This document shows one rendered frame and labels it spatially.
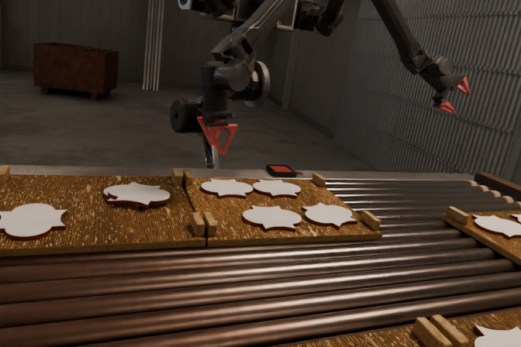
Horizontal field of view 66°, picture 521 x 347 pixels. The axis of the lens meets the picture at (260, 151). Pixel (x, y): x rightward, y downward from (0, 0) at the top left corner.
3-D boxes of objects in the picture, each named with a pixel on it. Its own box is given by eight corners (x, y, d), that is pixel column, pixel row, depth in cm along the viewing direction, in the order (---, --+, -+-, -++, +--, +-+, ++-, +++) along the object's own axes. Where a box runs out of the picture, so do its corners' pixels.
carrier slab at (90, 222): (1, 180, 95) (1, 173, 94) (177, 181, 110) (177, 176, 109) (-50, 259, 63) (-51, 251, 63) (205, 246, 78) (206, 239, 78)
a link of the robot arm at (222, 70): (243, 64, 101) (225, 36, 96) (274, 66, 93) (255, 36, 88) (213, 97, 98) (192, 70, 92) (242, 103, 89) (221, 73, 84)
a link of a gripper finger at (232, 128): (230, 148, 100) (229, 111, 98) (239, 156, 94) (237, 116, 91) (203, 151, 98) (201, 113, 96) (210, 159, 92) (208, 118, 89)
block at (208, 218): (201, 223, 84) (202, 211, 84) (210, 223, 85) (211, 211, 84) (207, 237, 79) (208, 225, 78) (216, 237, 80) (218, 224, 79)
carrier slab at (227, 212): (180, 182, 110) (181, 176, 109) (314, 183, 124) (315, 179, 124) (207, 247, 78) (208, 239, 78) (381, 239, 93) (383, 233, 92)
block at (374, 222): (359, 219, 98) (361, 209, 97) (365, 219, 99) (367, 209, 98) (373, 231, 93) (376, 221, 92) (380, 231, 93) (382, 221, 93)
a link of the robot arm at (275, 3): (317, -23, 116) (301, -59, 110) (332, -26, 112) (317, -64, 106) (231, 79, 101) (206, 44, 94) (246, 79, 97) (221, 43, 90)
